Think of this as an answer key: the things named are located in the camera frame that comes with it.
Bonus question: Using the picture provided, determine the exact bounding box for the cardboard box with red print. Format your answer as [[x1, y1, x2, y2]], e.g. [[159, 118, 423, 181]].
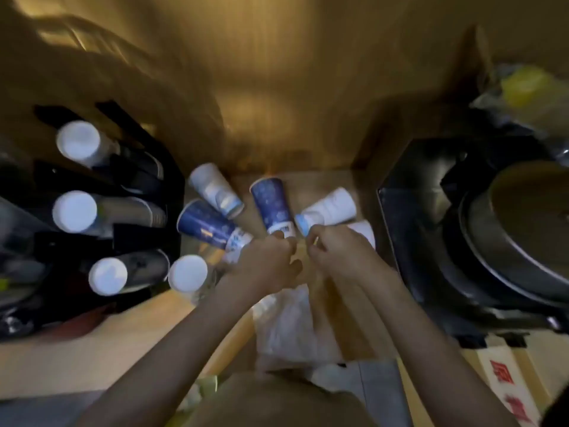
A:
[[460, 333, 562, 427]]

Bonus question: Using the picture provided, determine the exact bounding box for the round metal plate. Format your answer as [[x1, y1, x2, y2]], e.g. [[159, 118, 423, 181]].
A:
[[458, 160, 569, 308]]

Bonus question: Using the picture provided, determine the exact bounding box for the grey cloth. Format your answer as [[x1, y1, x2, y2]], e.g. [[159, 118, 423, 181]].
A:
[[311, 360, 414, 427]]

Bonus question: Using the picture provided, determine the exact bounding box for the clear bag with yellow contents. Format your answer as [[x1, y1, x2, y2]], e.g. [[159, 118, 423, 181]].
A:
[[471, 64, 569, 167]]

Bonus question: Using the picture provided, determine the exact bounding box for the person's left hand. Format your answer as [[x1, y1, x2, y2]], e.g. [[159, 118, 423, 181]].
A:
[[227, 230, 304, 304]]

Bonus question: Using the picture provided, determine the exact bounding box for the white plastic bag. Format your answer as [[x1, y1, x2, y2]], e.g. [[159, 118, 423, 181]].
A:
[[251, 283, 345, 374]]

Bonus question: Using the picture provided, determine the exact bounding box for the person's tan shirt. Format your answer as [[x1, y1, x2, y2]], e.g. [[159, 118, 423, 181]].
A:
[[178, 371, 378, 427]]

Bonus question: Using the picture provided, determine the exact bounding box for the black cup dispenser rack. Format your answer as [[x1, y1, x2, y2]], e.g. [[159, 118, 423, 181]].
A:
[[0, 100, 186, 343]]

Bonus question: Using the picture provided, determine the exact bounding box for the person's right hand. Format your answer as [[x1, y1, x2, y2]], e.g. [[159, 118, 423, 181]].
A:
[[306, 225, 388, 286]]

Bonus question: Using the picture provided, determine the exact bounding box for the white paper cup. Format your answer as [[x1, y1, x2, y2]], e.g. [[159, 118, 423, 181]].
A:
[[188, 162, 245, 219], [347, 220, 377, 250], [295, 187, 357, 237]]

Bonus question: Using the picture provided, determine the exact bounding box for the black cup sealing machine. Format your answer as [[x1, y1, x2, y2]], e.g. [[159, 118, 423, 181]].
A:
[[377, 135, 569, 348]]

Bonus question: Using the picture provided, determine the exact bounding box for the person's left forearm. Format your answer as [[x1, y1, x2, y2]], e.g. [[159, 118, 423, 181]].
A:
[[73, 273, 267, 427]]

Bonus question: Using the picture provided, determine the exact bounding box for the dark blue paper cup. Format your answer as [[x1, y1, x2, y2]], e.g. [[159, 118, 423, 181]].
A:
[[176, 198, 254, 253], [249, 176, 298, 240]]

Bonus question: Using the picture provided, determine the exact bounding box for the stack of paper cups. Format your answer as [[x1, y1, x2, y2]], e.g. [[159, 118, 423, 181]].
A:
[[52, 190, 168, 238], [55, 120, 165, 183], [88, 249, 171, 297]]

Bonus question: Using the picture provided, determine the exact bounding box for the person's right forearm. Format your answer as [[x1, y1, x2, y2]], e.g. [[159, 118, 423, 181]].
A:
[[351, 262, 522, 427]]

